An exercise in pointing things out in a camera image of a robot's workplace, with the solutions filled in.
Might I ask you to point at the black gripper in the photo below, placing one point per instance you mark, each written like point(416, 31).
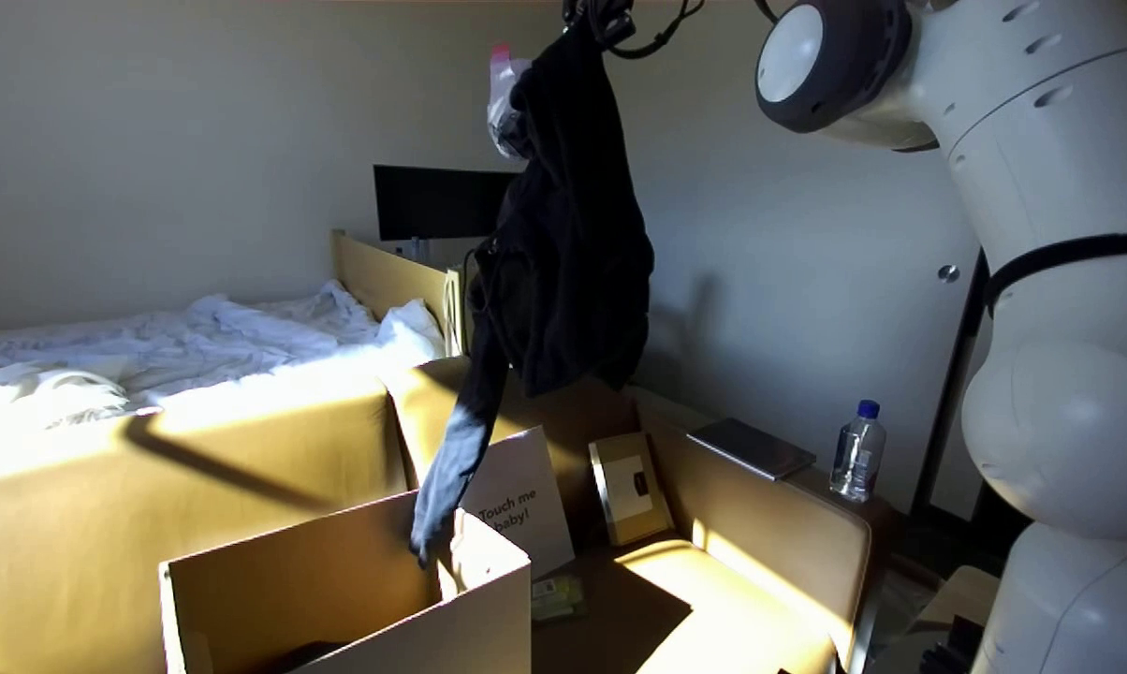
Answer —
point(596, 17)

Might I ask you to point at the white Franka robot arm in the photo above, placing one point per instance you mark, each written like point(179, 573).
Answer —
point(1063, 351)

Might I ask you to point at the wooden bed headboard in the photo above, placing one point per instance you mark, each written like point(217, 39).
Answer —
point(394, 282)

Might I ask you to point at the dark notebook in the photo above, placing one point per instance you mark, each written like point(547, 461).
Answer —
point(751, 446)

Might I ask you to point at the white printed card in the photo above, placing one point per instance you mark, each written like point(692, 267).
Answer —
point(525, 499)

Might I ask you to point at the black monitor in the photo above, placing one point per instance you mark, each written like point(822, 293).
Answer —
point(444, 205)

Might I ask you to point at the small tan carton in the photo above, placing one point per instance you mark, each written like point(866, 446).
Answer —
point(631, 488)

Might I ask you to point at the small green packet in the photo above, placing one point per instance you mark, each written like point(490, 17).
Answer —
point(559, 595)

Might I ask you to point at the round metal door knob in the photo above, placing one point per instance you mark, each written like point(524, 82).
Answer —
point(951, 272)

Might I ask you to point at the clear water bottle blue cap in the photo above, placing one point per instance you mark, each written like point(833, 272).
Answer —
point(859, 456)

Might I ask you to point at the clear plastic bag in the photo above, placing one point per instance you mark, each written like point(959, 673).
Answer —
point(504, 105)

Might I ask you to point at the flat cardboard piece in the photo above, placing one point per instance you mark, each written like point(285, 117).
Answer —
point(958, 602)

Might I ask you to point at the black hoodie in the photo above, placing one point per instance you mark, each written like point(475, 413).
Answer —
point(569, 250)

